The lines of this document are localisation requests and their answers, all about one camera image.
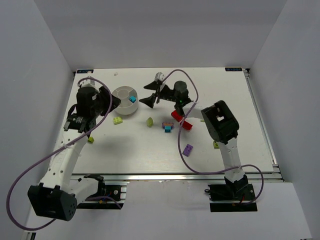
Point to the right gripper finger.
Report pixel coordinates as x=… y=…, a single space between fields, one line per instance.
x=154 y=85
x=149 y=101

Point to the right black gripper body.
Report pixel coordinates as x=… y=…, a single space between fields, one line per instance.
x=158 y=92

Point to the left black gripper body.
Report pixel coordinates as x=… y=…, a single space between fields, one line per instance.
x=107 y=99

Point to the cyan lego brick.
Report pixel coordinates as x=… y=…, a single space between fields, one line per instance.
x=132 y=99

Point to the small green lego brick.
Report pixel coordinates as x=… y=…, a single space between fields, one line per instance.
x=90 y=140

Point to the dark green lego brick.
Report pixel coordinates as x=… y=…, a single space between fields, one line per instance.
x=215 y=145

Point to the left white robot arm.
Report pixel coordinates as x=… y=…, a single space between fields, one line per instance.
x=54 y=197

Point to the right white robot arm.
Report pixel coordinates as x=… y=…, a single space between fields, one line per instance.
x=221 y=124

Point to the white divided round container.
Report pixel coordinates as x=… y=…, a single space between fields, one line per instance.
x=126 y=107

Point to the red lego long brick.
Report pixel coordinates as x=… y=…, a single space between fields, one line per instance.
x=176 y=116

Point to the left blue table label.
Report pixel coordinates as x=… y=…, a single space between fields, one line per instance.
x=84 y=71

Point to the blue table label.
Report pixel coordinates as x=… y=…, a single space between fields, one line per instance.
x=84 y=71
x=233 y=69

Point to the red lego short brick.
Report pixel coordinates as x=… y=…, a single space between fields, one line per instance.
x=186 y=125

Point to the purple flat lego brick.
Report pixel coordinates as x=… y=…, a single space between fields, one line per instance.
x=187 y=150

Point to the right blue table label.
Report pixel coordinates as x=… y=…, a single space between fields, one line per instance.
x=233 y=69

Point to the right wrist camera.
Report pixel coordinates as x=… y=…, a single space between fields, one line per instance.
x=159 y=78

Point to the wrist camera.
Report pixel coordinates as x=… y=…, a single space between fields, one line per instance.
x=159 y=78
x=86 y=83

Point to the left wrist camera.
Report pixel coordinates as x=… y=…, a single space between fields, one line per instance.
x=86 y=83

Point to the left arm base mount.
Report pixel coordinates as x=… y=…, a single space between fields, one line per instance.
x=96 y=194

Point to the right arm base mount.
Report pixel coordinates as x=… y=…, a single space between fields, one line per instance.
x=221 y=199

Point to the aluminium table frame rail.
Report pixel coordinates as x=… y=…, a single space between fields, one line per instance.
x=275 y=165

